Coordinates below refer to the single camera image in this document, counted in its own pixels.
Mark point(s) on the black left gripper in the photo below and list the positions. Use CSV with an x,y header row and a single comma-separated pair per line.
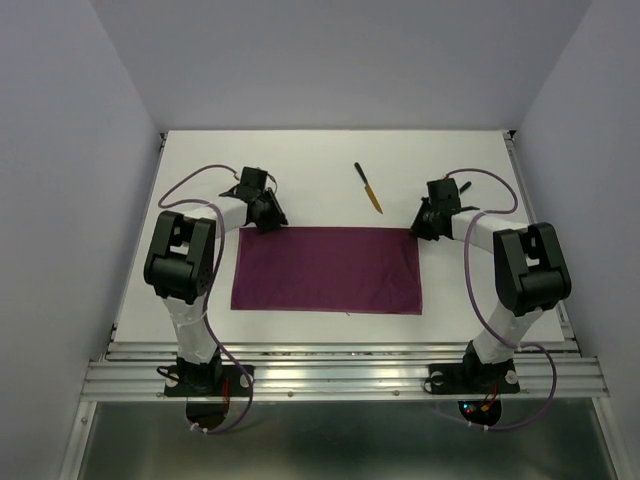
x,y
276,217

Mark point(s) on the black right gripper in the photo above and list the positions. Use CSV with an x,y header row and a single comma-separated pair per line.
x,y
418,228

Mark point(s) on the purple cloth napkin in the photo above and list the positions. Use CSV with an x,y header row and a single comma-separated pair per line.
x,y
360,270

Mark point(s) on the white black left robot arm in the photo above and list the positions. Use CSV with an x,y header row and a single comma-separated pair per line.
x,y
182,263

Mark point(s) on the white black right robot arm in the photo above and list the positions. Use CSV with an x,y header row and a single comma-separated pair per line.
x,y
530,278

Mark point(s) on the aluminium left side rail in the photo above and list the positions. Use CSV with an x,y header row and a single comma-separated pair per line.
x,y
134,220

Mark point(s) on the aluminium rail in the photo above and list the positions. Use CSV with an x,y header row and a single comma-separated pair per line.
x,y
567,329
134,220

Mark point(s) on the aluminium right side rail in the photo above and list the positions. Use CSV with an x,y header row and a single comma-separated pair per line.
x,y
567,329

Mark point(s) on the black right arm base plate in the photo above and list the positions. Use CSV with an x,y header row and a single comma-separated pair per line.
x,y
456,379

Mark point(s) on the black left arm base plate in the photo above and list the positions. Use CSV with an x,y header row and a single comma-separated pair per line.
x,y
228,380

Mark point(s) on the aluminium front rail frame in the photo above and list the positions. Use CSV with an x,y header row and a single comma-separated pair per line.
x,y
340,372

